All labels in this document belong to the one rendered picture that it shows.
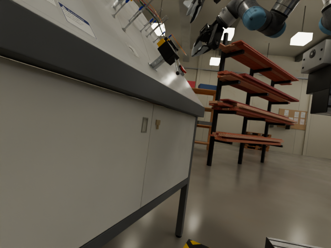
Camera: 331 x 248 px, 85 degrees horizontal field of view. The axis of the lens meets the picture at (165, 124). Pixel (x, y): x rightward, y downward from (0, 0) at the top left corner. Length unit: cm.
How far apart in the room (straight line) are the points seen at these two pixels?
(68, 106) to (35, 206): 20
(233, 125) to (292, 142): 316
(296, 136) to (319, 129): 121
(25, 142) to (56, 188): 12
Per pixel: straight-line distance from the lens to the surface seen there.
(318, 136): 1247
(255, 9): 86
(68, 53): 38
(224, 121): 1062
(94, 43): 44
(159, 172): 82
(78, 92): 44
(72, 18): 46
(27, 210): 44
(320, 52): 95
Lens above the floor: 73
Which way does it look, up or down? level
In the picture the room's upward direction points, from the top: 7 degrees clockwise
